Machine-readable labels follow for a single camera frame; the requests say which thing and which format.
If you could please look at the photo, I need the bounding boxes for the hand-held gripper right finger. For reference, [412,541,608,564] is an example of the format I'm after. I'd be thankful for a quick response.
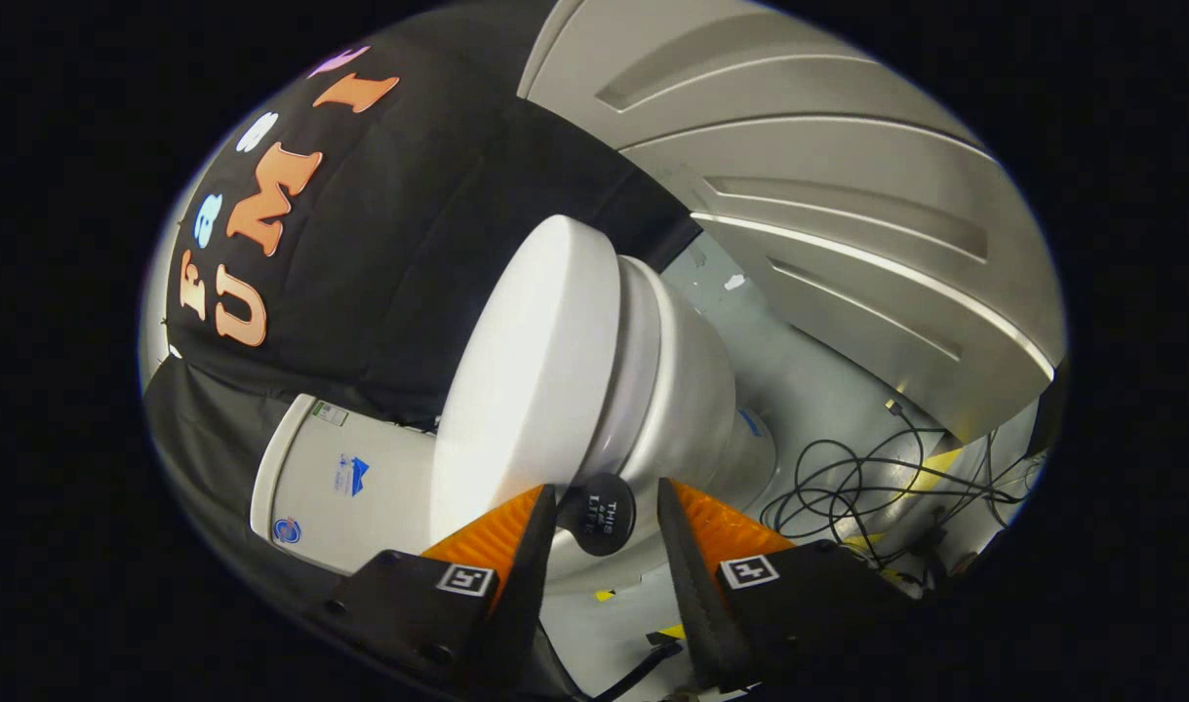
[656,478,936,695]

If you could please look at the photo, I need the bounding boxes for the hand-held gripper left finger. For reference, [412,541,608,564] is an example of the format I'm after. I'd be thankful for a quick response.
[306,485,559,698]

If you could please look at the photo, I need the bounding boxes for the black round pull tab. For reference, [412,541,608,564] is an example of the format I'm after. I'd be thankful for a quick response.
[555,473,637,557]

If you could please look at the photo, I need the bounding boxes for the white toilet lid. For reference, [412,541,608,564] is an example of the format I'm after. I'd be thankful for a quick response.
[428,214,622,562]

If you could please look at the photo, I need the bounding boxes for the white toilet with tank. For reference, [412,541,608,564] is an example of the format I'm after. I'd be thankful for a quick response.
[250,255,780,596]

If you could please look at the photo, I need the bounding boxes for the black backdrop cloth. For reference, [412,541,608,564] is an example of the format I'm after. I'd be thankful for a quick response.
[143,0,702,625]

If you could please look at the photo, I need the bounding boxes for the white drawer cabinet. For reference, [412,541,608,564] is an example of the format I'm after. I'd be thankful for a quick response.
[516,0,1058,445]

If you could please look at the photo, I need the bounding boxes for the black floor cables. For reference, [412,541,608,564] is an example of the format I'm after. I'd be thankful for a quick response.
[760,398,1044,586]

